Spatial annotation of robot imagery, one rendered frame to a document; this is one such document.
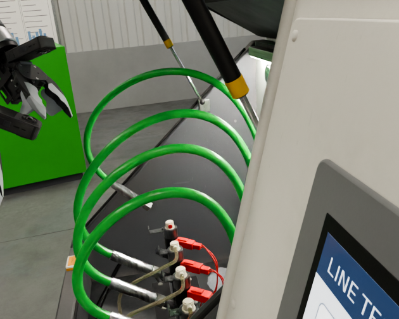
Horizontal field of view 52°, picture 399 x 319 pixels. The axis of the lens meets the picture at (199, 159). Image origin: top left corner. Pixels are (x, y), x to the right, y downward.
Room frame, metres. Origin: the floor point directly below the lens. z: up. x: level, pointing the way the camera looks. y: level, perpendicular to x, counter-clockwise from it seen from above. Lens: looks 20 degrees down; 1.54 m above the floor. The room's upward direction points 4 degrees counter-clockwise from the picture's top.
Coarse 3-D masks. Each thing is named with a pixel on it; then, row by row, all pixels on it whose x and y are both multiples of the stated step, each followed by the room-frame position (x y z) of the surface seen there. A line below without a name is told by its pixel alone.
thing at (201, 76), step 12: (144, 72) 0.80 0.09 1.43; (156, 72) 0.79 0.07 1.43; (168, 72) 0.78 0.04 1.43; (180, 72) 0.78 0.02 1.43; (192, 72) 0.77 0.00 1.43; (120, 84) 0.81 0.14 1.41; (132, 84) 0.80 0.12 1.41; (216, 84) 0.76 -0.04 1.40; (108, 96) 0.81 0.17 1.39; (228, 96) 0.76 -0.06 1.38; (96, 108) 0.82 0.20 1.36; (240, 108) 0.75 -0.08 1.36; (84, 132) 0.83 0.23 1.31; (252, 132) 0.75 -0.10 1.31; (84, 144) 0.83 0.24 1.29
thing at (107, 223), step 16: (160, 192) 0.47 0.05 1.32; (176, 192) 0.47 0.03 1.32; (192, 192) 0.48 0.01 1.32; (128, 208) 0.46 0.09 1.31; (208, 208) 0.48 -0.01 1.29; (112, 224) 0.46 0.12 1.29; (224, 224) 0.48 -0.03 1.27; (96, 240) 0.46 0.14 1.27; (80, 256) 0.45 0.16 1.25; (80, 272) 0.45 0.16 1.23; (80, 288) 0.45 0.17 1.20; (80, 304) 0.45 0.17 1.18
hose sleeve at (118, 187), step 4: (116, 184) 0.81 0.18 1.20; (120, 184) 0.82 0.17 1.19; (112, 188) 0.82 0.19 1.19; (116, 188) 0.81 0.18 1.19; (120, 188) 0.81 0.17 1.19; (124, 188) 0.81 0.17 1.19; (120, 192) 0.81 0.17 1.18; (124, 192) 0.81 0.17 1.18; (128, 192) 0.81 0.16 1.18; (132, 192) 0.81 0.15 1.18; (128, 196) 0.81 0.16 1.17; (132, 196) 0.81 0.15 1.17; (136, 196) 0.81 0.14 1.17
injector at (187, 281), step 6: (174, 276) 0.56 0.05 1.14; (174, 282) 0.55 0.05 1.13; (180, 282) 0.54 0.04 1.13; (186, 282) 0.55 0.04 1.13; (174, 288) 0.55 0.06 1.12; (186, 288) 0.55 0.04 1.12; (180, 294) 0.55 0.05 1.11; (186, 294) 0.55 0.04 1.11; (168, 300) 0.55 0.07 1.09; (180, 300) 0.55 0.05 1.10; (174, 306) 0.55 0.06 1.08
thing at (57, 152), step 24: (48, 72) 3.78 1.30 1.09; (0, 96) 3.62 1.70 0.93; (72, 96) 3.85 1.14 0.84; (48, 120) 3.75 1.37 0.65; (72, 120) 3.83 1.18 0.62; (0, 144) 3.58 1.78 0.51; (24, 144) 3.66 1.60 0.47; (48, 144) 3.74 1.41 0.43; (72, 144) 3.82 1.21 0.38; (24, 168) 3.64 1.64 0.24; (48, 168) 3.72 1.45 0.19; (72, 168) 3.80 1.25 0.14
